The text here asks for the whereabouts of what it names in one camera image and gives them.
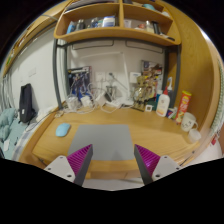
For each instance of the wooden wall shelf unit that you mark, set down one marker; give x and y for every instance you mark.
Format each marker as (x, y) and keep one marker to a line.
(146, 20)

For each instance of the teal bed blanket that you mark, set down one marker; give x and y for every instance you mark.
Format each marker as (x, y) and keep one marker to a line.
(10, 131)

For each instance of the gold robot figurine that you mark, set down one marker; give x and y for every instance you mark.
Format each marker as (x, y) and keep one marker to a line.
(144, 91)

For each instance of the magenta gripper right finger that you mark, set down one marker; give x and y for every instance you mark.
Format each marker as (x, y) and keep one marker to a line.
(147, 162)

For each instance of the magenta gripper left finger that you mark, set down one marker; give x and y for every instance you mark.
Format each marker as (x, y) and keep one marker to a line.
(79, 162)

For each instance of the black backpack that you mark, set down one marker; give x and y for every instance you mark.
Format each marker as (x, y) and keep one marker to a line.
(26, 110)

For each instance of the white power strip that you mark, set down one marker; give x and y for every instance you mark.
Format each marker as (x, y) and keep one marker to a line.
(113, 103)

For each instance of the grey mouse pad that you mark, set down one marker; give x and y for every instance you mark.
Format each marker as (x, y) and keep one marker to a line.
(110, 142)

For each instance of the light blue computer mouse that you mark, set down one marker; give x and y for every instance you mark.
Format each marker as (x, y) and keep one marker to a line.
(62, 129)

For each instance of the white lotion bottle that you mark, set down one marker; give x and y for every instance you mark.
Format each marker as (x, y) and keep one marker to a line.
(163, 104)

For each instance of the red yellow snack can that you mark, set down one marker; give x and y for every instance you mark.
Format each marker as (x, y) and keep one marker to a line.
(183, 106)

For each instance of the white mug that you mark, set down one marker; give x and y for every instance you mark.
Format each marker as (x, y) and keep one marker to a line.
(188, 122)

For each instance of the blue model kit box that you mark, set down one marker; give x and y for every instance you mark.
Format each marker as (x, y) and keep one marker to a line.
(79, 79)

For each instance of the small white cup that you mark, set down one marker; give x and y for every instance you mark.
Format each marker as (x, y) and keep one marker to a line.
(194, 135)

